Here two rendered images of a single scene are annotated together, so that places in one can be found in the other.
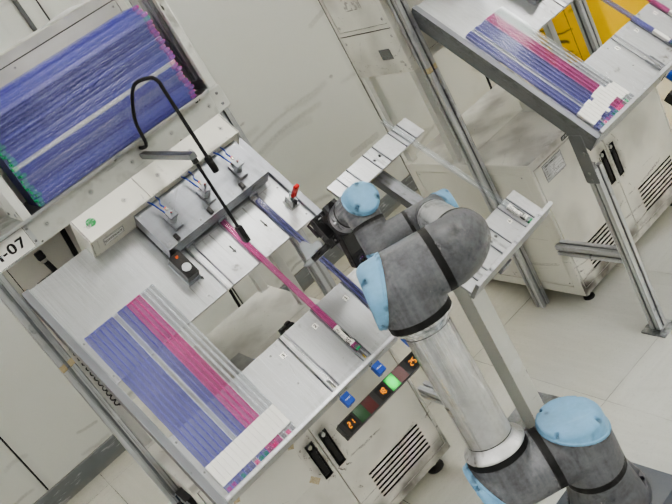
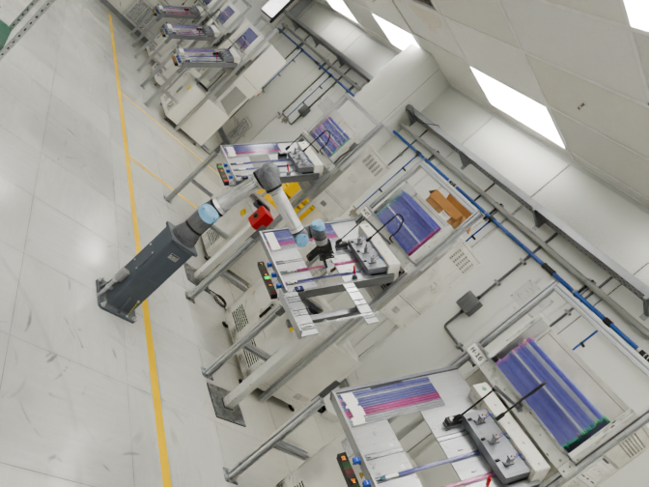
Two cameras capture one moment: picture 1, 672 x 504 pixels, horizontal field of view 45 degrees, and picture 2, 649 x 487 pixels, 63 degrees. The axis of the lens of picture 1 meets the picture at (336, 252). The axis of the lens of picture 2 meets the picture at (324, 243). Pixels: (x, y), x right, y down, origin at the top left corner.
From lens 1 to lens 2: 3.20 m
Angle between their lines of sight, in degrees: 73
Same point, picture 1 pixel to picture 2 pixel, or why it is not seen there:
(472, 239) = (266, 170)
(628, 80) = (363, 434)
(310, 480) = (261, 308)
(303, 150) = not seen: outside the picture
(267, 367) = (294, 253)
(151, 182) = (376, 241)
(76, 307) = (342, 226)
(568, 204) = (326, 462)
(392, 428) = (263, 345)
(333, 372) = (281, 265)
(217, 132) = (391, 260)
